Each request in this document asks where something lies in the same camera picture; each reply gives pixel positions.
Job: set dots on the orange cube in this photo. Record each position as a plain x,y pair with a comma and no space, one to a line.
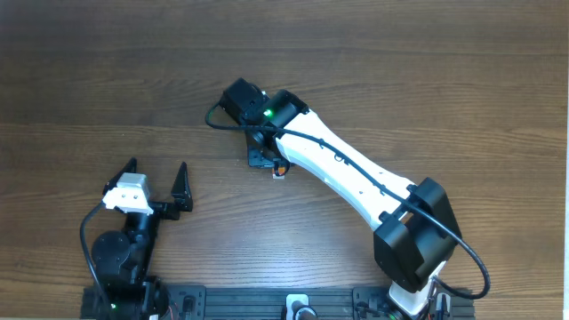
281,170

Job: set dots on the white cube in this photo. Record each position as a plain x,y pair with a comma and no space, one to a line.
278,176

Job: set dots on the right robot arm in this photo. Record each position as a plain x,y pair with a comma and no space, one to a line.
338,169

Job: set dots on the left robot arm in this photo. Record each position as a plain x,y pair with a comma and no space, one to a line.
120,258

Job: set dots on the mounting rail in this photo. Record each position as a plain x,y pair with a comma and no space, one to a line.
249,304

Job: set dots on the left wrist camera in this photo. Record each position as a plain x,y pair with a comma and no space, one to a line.
129,193

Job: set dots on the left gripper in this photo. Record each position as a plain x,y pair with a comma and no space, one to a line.
166,210

